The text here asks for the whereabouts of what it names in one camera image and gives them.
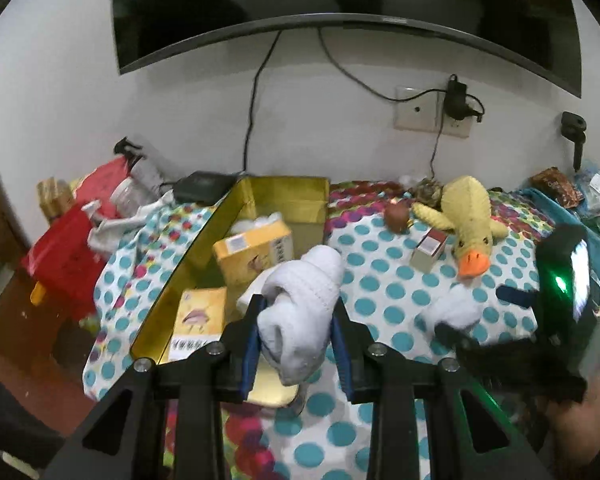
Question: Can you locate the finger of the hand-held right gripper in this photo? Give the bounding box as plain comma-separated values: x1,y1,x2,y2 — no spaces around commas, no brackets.
433,322,487,361
496,283,539,312

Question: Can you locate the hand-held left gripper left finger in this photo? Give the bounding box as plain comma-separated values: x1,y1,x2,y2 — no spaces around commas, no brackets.
42,294,267,480

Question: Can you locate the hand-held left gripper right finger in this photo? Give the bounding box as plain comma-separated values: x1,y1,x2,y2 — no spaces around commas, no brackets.
331,299,554,480

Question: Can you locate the white sock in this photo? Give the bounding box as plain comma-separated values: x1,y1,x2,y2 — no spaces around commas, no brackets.
419,284,482,332
237,245,346,387

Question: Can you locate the gold tin box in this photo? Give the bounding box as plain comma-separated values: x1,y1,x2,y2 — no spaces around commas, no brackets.
130,175,331,409

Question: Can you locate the person's right forearm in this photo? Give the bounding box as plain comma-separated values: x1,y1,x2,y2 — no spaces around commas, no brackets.
544,375,600,472

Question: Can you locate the yellow flat box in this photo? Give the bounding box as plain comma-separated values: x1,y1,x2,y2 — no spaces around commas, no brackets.
167,287,229,364

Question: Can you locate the polka dot blanket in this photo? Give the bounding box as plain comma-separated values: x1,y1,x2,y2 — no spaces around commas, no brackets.
82,179,600,480

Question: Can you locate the small red and white box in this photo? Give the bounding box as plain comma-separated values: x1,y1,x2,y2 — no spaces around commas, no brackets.
410,227,451,274

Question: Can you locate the teal cloth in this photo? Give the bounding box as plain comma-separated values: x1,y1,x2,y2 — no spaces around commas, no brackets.
519,187,600,281

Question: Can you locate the yellow carton box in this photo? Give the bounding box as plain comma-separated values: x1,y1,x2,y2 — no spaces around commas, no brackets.
213,220,295,287

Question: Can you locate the yellow duck plush toy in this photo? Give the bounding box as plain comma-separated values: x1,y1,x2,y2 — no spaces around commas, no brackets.
412,175,509,279

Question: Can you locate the brown snack packet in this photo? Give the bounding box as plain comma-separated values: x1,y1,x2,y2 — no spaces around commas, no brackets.
531,167,582,207

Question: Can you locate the white cotton wad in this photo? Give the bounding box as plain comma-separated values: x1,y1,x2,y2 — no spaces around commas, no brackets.
229,212,284,234

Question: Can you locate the small brown round object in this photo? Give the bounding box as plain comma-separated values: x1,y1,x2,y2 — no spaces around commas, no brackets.
384,201,411,234

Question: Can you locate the brown patterned trinket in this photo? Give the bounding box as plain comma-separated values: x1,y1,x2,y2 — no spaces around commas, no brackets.
404,177,447,207

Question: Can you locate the black flat pouch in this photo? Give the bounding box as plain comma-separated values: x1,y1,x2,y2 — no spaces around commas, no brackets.
172,170,238,206

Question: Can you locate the white crumpled cloth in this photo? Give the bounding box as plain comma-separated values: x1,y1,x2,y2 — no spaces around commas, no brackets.
81,190,179,254

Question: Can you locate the black power adapter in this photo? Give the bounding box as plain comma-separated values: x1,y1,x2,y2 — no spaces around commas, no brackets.
442,74,484,124

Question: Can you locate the red plastic bag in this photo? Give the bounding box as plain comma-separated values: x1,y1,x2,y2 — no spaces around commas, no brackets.
21,157,132,322

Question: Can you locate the spray bottle with black trigger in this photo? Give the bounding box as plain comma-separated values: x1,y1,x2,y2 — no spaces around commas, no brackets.
113,136,165,197

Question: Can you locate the brown woven holder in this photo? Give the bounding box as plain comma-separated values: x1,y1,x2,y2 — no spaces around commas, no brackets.
36,177,77,222

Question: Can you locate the black adapter cable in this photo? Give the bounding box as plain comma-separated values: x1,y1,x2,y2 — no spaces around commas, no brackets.
428,110,445,181

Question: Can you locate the black wall hook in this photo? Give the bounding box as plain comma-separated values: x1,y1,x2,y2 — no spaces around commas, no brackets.
560,111,588,171

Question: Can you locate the white wall socket plate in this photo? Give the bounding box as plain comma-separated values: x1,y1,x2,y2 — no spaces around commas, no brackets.
393,85,474,139

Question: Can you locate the black television cable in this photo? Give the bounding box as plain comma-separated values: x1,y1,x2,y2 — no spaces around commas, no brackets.
241,30,282,177

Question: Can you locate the black power cable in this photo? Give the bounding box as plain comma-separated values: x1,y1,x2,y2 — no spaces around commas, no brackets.
318,27,450,102

